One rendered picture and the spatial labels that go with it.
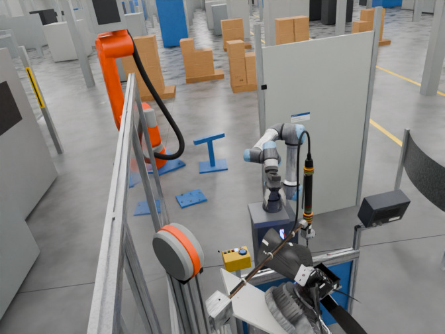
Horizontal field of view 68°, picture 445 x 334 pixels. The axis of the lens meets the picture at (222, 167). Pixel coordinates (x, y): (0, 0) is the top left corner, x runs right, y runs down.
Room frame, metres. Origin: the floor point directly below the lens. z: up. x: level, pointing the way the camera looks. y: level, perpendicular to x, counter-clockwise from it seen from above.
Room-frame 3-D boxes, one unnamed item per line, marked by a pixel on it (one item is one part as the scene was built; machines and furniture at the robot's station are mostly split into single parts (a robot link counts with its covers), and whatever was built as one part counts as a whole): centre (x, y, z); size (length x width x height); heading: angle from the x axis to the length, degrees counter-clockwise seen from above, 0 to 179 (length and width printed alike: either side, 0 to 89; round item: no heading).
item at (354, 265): (1.64, -0.83, 0.39); 0.04 x 0.04 x 0.78; 9
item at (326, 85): (3.13, -1.02, 1.10); 1.21 x 0.05 x 2.20; 99
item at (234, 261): (1.51, -0.02, 1.02); 0.16 x 0.10 x 0.11; 99
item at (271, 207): (1.99, -0.34, 1.09); 0.15 x 0.15 x 0.10
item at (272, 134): (1.89, -0.29, 1.62); 0.49 x 0.11 x 0.12; 150
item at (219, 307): (0.76, 0.09, 1.53); 0.10 x 0.07 x 0.08; 134
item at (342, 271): (1.57, -0.41, 0.45); 0.82 x 0.01 x 0.66; 99
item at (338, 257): (1.57, -0.41, 0.82); 0.90 x 0.04 x 0.08; 99
